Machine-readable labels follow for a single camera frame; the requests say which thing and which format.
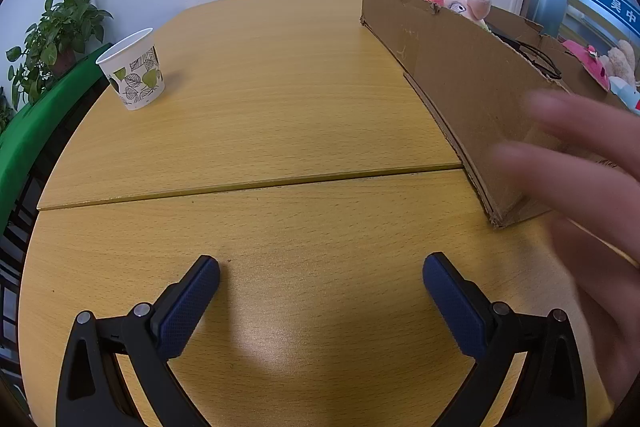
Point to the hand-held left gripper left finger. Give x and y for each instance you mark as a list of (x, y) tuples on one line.
[(185, 307)]

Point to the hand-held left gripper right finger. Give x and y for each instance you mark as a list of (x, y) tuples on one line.
[(457, 307)]

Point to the brown cardboard box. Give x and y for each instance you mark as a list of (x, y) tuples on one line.
[(475, 82)]

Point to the person's right hand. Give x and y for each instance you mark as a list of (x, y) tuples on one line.
[(595, 217)]

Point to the wooden desk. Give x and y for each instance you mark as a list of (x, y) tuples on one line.
[(300, 107)]

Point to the green table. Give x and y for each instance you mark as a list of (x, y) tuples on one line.
[(30, 132)]

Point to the leaf-print paper cup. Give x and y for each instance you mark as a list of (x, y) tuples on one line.
[(132, 72)]

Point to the small potted green plant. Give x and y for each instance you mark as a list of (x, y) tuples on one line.
[(5, 112)]

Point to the black clip hook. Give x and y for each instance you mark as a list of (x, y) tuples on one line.
[(515, 42)]

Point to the beige teddy bear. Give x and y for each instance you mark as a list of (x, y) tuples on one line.
[(620, 62)]

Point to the large potted green plant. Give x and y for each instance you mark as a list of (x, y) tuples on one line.
[(55, 32)]

